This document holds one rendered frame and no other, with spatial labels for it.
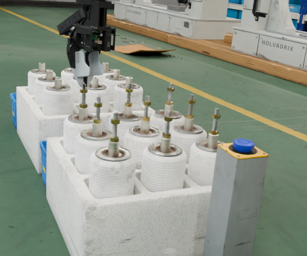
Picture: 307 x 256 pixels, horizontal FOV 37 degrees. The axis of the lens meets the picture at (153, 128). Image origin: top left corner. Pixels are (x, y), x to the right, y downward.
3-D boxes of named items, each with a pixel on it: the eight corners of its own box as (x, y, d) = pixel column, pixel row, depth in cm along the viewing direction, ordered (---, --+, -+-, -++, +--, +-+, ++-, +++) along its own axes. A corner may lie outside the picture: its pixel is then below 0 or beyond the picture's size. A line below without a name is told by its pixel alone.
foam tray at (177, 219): (172, 183, 142) (178, 128, 136) (243, 254, 108) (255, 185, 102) (45, 198, 126) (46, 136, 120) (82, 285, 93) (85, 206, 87)
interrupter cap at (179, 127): (173, 133, 110) (173, 131, 110) (173, 124, 118) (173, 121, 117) (204, 136, 110) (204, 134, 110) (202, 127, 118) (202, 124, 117)
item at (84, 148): (78, 194, 115) (80, 126, 109) (116, 198, 115) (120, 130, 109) (69, 213, 106) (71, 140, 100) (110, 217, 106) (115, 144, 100)
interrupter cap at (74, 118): (104, 121, 115) (104, 118, 115) (82, 127, 110) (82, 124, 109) (84, 114, 120) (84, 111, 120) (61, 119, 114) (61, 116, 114)
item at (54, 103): (68, 136, 153) (69, 84, 148) (75, 147, 145) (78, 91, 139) (39, 138, 149) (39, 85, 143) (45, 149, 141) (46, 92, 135)
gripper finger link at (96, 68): (97, 91, 109) (98, 53, 106) (82, 86, 113) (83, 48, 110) (108, 89, 111) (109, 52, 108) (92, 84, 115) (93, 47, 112)
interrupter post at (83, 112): (89, 120, 115) (90, 107, 114) (82, 122, 113) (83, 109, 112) (83, 118, 116) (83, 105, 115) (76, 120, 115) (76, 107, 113)
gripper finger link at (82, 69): (84, 92, 106) (86, 53, 104) (69, 87, 110) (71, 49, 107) (94, 91, 109) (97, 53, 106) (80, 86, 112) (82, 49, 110)
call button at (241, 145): (245, 147, 88) (246, 137, 87) (257, 155, 84) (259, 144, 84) (227, 148, 86) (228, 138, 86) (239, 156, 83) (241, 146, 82)
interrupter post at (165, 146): (171, 153, 98) (172, 139, 97) (160, 153, 98) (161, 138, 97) (169, 149, 100) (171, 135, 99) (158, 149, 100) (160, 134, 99)
